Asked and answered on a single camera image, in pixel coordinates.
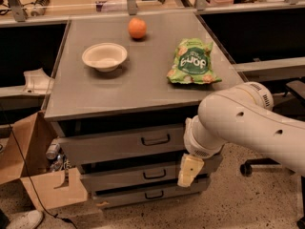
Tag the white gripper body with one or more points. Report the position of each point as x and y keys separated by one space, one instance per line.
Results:
x=194 y=147

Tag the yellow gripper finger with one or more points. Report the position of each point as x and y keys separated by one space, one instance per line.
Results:
x=190 y=167

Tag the grey top drawer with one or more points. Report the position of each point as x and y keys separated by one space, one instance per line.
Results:
x=84 y=149

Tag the grey drawer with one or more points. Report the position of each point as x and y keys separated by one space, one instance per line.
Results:
x=124 y=173
x=148 y=192
x=84 y=149

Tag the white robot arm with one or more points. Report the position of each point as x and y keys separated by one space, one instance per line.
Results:
x=242 y=115

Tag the grey bottom drawer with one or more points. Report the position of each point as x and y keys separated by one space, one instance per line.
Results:
x=148 y=192

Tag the grey drawer cabinet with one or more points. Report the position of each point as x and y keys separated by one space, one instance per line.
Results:
x=137 y=94

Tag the grey middle drawer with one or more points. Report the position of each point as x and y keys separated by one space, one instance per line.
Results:
x=124 y=173

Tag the green chip bag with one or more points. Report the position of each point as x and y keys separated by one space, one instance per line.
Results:
x=192 y=63

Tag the white paper bowl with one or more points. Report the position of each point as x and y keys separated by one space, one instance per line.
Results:
x=104 y=57

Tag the orange fruit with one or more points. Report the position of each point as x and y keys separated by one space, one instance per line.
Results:
x=137 y=28

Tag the silver can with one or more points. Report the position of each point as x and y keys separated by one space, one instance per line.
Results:
x=53 y=151

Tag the brown cardboard box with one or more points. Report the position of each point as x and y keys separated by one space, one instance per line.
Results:
x=24 y=159

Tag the white shoe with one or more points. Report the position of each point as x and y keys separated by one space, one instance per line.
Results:
x=28 y=220

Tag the white curved plastic part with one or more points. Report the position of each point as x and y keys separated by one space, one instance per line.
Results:
x=37 y=82

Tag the black and white tool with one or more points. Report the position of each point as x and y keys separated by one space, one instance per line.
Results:
x=39 y=7

